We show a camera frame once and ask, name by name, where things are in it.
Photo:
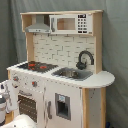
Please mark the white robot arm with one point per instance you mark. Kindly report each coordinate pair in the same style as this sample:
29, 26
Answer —
8, 103

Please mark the wooden toy kitchen playset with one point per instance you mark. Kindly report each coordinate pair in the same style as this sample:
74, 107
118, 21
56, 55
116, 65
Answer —
63, 50

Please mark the grey toy sink basin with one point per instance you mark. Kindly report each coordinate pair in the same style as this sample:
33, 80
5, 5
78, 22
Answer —
73, 74

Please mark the black toy faucet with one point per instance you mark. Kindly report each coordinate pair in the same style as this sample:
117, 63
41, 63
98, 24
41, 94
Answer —
81, 64

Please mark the black toy stovetop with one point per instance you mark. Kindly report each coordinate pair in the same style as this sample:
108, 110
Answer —
37, 66

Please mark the right red stove knob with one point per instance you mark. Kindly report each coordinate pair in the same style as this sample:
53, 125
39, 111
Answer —
34, 83

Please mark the red stove knob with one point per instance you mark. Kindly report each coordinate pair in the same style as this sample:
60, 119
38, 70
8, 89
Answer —
34, 83
15, 78

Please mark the white cabinet door ice dispenser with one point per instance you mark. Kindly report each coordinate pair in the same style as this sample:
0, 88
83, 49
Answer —
64, 106

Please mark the toy microwave white door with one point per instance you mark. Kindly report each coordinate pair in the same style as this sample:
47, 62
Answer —
71, 24

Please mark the silver range hood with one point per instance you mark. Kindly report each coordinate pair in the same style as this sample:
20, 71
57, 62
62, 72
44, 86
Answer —
40, 24

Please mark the left red stove knob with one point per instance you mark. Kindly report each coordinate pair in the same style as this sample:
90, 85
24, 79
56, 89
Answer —
15, 78

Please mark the white toy oven door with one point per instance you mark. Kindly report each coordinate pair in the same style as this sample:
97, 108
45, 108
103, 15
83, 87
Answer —
30, 102

